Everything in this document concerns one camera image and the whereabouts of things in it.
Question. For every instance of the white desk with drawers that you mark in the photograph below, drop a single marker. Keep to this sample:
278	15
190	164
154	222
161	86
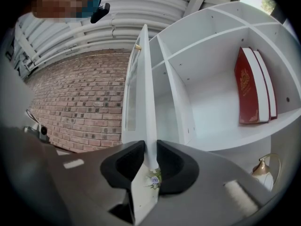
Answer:
143	204

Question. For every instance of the person's head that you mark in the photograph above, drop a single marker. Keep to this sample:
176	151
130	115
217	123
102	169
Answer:
61	1

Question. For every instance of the red hardcover book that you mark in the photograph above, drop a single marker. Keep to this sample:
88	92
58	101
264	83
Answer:
247	86
271	95

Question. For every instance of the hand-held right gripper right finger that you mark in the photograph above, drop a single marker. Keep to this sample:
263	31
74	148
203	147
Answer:
200	185

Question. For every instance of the white shelf hutch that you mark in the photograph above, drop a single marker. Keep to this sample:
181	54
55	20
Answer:
211	98

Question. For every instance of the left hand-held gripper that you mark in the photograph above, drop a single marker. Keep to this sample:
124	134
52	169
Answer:
43	132

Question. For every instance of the black head camera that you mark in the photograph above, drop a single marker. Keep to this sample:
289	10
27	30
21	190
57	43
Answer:
100	13

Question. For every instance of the artificial flower bouquet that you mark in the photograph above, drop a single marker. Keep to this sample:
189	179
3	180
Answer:
154	179

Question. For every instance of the white cabinet door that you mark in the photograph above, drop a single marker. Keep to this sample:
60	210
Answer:
148	102

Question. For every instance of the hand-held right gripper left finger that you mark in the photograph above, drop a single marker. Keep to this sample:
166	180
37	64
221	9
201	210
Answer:
82	185

